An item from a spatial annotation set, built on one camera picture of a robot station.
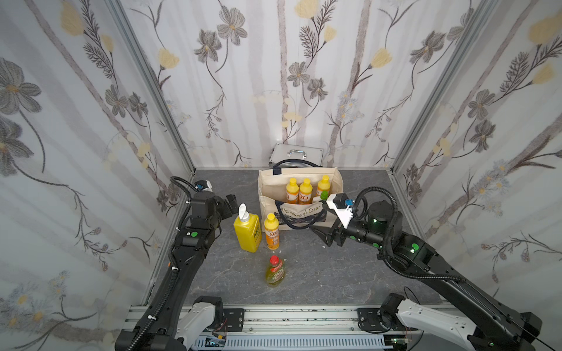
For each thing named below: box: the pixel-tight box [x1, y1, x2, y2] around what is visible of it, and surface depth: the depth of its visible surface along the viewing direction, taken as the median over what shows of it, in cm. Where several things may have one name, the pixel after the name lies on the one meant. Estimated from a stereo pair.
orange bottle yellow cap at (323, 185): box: [316, 174, 331, 197], surface depth 90 cm
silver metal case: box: [268, 143, 325, 168], surface depth 109 cm
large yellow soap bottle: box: [233, 202, 262, 254], surface depth 78 cm
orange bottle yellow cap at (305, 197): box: [298, 177, 313, 205], surface depth 90 cm
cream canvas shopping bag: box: [257, 167, 344, 232], surface depth 90 cm
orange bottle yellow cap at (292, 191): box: [286, 176, 300, 205], surface depth 90 cm
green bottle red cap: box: [265, 254, 285, 285], surface depth 72 cm
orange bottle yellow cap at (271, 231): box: [264, 212, 280, 251], surface depth 79 cm
